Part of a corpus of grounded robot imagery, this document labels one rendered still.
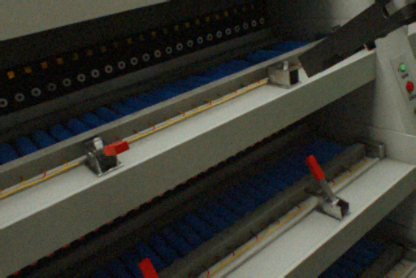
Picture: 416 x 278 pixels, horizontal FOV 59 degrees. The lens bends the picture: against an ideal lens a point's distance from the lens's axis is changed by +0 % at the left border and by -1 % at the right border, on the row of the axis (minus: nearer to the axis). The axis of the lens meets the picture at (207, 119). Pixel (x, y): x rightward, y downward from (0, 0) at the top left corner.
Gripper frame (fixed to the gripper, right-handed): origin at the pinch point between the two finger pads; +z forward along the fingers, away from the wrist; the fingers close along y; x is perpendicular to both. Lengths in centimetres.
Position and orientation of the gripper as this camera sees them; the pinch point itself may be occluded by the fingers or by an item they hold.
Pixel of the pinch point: (329, 53)
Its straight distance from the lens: 46.1
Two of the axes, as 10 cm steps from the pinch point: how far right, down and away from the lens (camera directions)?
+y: 7.9, -3.6, 5.0
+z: -4.3, 2.7, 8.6
